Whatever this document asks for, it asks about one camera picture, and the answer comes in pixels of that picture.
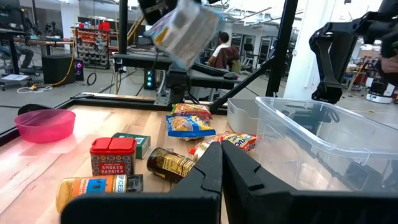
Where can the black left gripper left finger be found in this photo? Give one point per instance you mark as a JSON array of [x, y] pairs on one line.
[[155, 208]]

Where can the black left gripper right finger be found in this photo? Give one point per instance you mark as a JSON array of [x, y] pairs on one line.
[[280, 208]]

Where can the dark jar yellow label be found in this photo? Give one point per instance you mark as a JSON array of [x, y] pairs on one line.
[[169, 165]]

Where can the orange label spice bottle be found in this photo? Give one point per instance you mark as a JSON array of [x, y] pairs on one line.
[[93, 186]]

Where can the small green box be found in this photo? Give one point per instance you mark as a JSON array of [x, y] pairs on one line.
[[138, 144]]

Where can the red paprika spice tin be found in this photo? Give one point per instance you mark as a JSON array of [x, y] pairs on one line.
[[112, 155]]

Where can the red ramen noodle packet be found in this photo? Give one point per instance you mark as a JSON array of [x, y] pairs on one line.
[[189, 110], [236, 140]]

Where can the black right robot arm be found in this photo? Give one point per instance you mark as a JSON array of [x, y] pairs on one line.
[[177, 81]]

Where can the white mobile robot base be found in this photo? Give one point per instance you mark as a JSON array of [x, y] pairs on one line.
[[379, 93]]

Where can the black desk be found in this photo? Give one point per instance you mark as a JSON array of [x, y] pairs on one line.
[[140, 60]]

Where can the computer tower green lights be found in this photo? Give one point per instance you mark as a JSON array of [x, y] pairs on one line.
[[150, 79]]

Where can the parts drawer rack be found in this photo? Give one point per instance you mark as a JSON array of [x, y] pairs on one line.
[[93, 46]]

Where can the person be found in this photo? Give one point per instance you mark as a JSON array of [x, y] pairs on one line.
[[18, 54], [219, 49]]

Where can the black keyboard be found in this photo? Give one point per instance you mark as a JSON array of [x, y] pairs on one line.
[[211, 69]]

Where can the clear plastic storage bin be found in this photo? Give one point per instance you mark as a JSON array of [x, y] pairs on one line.
[[311, 130]]

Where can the chair with maroon jacket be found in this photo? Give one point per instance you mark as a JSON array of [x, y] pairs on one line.
[[231, 57]]

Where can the small white plastic bin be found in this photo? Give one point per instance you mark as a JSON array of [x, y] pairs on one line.
[[239, 118]]

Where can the black computer mouse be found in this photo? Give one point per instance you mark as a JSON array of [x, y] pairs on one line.
[[231, 75]]

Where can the computer tower purple light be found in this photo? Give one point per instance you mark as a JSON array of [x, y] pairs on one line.
[[59, 68]]

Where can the wooden workbench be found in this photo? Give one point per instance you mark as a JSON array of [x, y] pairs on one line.
[[43, 42]]

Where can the pink plastic bowl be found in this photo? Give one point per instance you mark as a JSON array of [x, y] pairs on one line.
[[45, 126]]

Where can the white paper sheet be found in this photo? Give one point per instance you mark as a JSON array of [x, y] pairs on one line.
[[14, 77]]

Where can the person's hand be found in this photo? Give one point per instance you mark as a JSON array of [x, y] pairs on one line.
[[390, 63]]

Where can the black aluminium table frame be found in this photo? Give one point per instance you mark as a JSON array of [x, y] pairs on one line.
[[124, 102]]

